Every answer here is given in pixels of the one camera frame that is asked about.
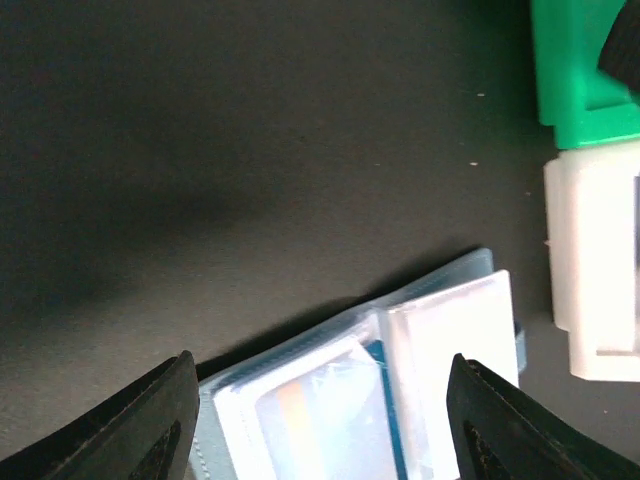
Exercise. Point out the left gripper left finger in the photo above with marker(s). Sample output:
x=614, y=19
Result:
x=144, y=431

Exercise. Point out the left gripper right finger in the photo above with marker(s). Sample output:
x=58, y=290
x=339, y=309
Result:
x=499, y=432

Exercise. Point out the light blue card holder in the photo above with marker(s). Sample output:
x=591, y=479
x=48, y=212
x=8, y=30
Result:
x=464, y=307

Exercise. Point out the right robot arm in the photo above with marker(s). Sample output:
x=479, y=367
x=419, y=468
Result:
x=619, y=56

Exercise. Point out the white plastic bin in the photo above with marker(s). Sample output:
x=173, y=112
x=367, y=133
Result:
x=592, y=209

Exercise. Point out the green plastic bin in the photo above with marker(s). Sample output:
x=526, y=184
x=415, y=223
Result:
x=583, y=106

